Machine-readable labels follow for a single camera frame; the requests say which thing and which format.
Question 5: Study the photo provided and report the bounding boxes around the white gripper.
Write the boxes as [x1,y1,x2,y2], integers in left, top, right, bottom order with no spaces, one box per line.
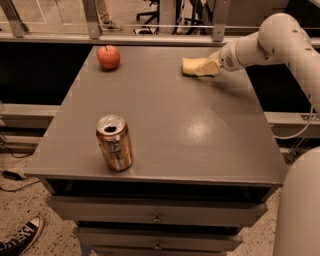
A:
[195,38,254,76]

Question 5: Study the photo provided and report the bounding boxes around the yellow sponge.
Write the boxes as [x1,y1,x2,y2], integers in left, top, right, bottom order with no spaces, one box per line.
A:
[182,58,209,76]

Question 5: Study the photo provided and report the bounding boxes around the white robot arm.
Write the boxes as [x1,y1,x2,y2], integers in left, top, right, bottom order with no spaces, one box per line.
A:
[195,13,320,256]

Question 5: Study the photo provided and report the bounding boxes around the orange soda can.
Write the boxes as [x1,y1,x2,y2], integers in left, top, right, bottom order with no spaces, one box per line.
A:
[96,114,133,171]

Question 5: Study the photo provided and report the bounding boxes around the black office chair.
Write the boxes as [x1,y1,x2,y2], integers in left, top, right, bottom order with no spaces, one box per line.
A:
[133,0,206,35]

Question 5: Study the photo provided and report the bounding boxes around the grey drawer cabinet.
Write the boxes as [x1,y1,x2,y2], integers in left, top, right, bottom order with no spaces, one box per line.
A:
[26,46,287,256]

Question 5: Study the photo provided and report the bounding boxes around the red apple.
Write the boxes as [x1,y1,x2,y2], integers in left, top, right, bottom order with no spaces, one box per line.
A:
[97,45,120,70]

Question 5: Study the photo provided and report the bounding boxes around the person legs in background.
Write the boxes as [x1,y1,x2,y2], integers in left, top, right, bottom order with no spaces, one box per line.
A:
[95,0,122,31]

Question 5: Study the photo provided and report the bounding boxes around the upper drawer with knob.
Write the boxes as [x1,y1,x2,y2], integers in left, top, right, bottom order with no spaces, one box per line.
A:
[47,196,267,227]

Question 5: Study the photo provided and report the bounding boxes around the drawer with knob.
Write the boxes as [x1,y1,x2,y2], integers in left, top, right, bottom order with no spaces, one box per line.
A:
[47,196,267,227]
[73,228,242,252]

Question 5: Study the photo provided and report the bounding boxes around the lower drawer with knob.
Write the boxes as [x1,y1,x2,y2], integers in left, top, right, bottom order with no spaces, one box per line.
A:
[73,228,242,252]

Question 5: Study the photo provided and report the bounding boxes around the black white sneaker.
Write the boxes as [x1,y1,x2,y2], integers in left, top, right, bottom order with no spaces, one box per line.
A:
[0,215,44,256]

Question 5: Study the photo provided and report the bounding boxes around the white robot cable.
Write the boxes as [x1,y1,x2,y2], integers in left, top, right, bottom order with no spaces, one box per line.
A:
[273,103,316,141]

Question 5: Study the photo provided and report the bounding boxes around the metal railing frame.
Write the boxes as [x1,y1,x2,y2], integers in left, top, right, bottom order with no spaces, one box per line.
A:
[0,0,320,49]

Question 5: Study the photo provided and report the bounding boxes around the black power adapter cable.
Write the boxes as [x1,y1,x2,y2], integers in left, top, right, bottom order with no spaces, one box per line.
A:
[0,133,42,193]

